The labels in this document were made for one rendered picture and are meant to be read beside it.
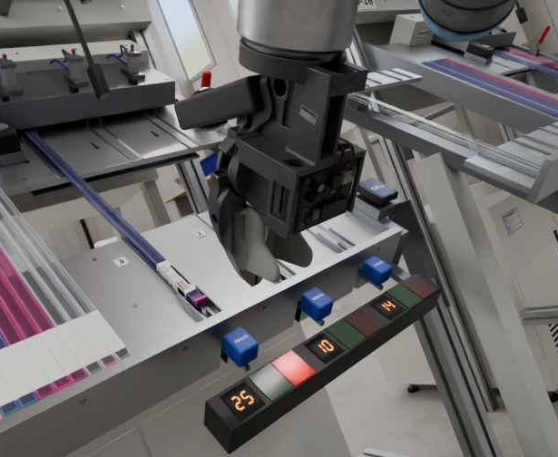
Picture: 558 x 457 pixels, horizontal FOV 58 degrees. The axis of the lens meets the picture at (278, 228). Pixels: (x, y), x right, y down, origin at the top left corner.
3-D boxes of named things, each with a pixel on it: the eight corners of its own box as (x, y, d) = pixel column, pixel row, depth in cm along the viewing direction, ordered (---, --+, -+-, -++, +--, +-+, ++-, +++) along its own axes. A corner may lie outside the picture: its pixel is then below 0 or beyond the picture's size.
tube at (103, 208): (207, 306, 54) (207, 298, 53) (196, 311, 53) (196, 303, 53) (30, 132, 83) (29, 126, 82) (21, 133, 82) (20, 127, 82)
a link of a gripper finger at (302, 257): (288, 312, 43) (303, 221, 38) (245, 276, 46) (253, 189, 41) (314, 298, 44) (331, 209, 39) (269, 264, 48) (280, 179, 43)
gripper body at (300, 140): (281, 250, 34) (307, 74, 28) (208, 196, 39) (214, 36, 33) (353, 218, 39) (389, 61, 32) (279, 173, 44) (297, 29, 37)
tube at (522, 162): (298, 77, 100) (298, 72, 99) (302, 76, 100) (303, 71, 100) (547, 179, 70) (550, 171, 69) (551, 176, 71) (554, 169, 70)
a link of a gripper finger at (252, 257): (261, 327, 41) (272, 234, 36) (217, 288, 44) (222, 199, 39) (288, 312, 43) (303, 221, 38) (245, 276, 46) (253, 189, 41)
